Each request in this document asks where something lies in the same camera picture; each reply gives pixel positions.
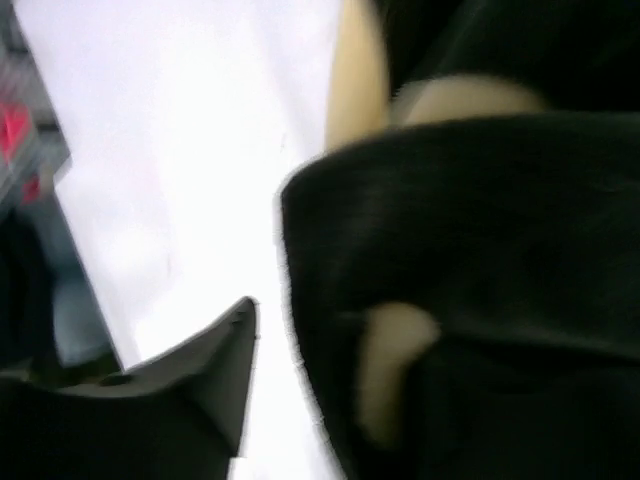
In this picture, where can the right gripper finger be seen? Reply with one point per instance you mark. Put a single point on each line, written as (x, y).
(179, 416)

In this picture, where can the black floral pillowcase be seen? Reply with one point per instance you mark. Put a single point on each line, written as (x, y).
(464, 257)

